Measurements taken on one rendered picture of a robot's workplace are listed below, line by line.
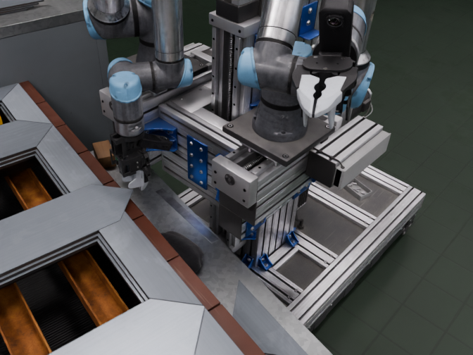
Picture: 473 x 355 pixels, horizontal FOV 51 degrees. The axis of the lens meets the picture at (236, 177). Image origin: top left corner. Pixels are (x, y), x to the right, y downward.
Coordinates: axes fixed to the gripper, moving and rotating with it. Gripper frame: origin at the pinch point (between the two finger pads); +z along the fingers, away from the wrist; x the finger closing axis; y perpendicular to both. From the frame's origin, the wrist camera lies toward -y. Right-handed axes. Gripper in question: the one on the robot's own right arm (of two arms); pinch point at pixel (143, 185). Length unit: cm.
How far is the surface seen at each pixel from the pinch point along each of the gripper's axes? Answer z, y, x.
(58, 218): 0.6, 24.9, -1.5
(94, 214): 0.5, 16.4, 2.6
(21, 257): 0.6, 37.3, 6.3
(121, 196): 0.5, 7.2, 0.3
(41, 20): -19, -5, -82
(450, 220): 85, -162, 26
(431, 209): 85, -160, 15
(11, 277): 2.5, 41.2, 9.3
